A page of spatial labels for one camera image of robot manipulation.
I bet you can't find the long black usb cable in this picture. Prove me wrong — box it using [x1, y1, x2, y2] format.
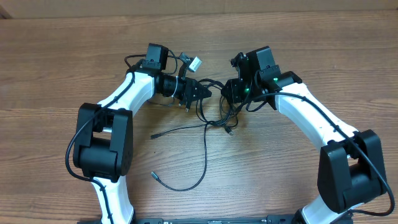
[150, 123, 209, 192]

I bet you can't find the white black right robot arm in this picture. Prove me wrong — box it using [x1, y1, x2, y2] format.
[221, 46, 396, 223]

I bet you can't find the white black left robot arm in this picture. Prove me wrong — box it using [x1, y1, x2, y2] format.
[65, 44, 211, 223]

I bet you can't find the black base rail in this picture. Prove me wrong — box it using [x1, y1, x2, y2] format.
[129, 215, 305, 224]

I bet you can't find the cardboard back wall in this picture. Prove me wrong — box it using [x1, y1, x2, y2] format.
[1, 0, 397, 19]

